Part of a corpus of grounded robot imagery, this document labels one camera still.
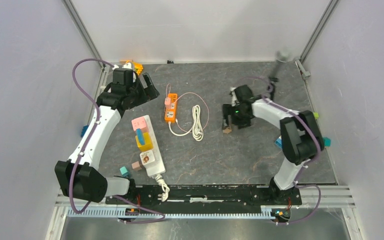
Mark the yellow cube socket adapter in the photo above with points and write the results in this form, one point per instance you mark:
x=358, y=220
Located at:
x=148, y=145

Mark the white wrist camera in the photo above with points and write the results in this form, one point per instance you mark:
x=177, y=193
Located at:
x=234, y=99
x=126, y=71

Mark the orange power strip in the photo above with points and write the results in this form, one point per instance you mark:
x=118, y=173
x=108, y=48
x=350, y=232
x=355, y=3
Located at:
x=170, y=110

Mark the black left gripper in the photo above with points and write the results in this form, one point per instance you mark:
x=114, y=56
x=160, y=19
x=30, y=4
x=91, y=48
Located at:
x=147, y=93

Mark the small pink plug adapter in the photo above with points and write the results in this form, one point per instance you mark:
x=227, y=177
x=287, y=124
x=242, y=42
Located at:
x=137, y=166

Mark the yellow toy brick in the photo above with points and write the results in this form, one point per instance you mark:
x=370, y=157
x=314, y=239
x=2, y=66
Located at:
x=135, y=68

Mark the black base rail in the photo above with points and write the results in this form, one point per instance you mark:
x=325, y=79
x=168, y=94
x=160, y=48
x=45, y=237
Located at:
x=212, y=198

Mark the blue white toy block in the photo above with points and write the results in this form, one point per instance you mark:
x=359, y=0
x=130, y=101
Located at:
x=278, y=143

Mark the wooden letter cube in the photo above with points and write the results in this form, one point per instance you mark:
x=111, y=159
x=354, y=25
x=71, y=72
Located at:
x=226, y=129

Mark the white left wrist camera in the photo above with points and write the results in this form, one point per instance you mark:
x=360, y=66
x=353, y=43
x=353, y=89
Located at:
x=126, y=71

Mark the blue wall clip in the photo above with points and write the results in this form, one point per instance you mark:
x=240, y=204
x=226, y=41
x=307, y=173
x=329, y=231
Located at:
x=84, y=130

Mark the pink cube socket adapter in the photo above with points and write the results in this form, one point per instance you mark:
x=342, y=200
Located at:
x=140, y=123

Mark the white multicolour power strip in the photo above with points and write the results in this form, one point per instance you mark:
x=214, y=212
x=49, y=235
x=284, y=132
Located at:
x=158, y=168

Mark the teal cube right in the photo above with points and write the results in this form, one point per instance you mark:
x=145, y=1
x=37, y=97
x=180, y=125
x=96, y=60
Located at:
x=327, y=141

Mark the blue rounded adapter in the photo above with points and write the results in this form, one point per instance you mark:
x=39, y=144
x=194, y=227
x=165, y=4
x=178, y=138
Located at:
x=140, y=137

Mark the white cube adapter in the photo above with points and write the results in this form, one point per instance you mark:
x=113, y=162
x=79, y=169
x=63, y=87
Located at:
x=147, y=158

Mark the grey microphone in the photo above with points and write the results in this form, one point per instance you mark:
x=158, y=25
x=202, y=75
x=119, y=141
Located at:
x=282, y=56

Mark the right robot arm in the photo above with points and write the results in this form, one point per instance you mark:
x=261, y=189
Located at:
x=301, y=138

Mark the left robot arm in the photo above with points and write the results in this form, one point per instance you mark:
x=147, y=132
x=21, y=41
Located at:
x=78, y=177

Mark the pink charger with cable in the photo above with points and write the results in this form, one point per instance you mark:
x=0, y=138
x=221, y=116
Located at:
x=197, y=127

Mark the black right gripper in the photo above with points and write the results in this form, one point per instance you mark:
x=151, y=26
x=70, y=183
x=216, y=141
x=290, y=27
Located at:
x=228, y=109

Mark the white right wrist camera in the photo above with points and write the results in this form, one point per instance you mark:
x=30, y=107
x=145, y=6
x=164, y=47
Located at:
x=234, y=99

